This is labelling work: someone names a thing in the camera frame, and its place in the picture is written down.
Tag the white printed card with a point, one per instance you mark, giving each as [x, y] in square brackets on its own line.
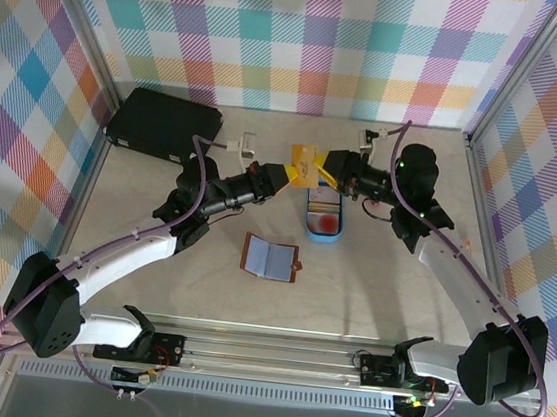
[325, 195]

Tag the aluminium table side rail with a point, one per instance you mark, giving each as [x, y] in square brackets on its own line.
[486, 217]
[87, 187]

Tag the perforated metal strip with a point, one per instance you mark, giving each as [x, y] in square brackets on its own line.
[267, 394]

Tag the aluminium frame post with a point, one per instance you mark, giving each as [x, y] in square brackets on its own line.
[87, 31]
[520, 70]

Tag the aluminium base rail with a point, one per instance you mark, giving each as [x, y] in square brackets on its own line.
[271, 358]

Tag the yellow green card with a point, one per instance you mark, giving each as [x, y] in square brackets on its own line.
[325, 208]

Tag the black hard case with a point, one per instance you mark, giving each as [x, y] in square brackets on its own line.
[158, 119]

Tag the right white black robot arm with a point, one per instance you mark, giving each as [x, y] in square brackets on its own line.
[456, 279]

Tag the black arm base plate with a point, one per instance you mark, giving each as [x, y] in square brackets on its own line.
[169, 347]
[376, 370]

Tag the blue card tin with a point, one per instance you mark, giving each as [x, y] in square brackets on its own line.
[323, 239]

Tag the brown leather card holder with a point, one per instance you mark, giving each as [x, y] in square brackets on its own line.
[265, 257]

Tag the small controller board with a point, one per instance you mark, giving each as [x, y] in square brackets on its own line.
[128, 376]
[409, 408]

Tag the gold credit card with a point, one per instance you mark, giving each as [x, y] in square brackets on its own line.
[302, 166]

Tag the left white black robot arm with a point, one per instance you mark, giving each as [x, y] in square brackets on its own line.
[122, 256]

